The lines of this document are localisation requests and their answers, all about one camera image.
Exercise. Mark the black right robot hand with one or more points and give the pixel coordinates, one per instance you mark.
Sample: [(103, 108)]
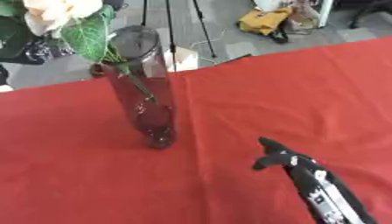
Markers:
[(298, 169)]

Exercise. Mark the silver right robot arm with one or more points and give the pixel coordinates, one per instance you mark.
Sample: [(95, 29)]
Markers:
[(334, 205)]

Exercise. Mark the clear glass vase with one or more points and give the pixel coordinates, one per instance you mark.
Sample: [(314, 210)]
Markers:
[(145, 87)]

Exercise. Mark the yellow bag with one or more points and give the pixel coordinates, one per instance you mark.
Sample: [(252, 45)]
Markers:
[(264, 19)]

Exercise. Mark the white cardboard box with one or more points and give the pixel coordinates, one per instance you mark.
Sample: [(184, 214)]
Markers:
[(184, 58)]

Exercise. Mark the black tripod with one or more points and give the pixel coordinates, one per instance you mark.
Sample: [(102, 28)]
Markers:
[(173, 29)]

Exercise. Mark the white artificial flower with leaves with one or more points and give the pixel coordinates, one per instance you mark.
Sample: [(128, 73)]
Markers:
[(76, 32)]

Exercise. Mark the black patterned bag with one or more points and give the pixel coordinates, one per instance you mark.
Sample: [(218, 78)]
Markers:
[(35, 52)]

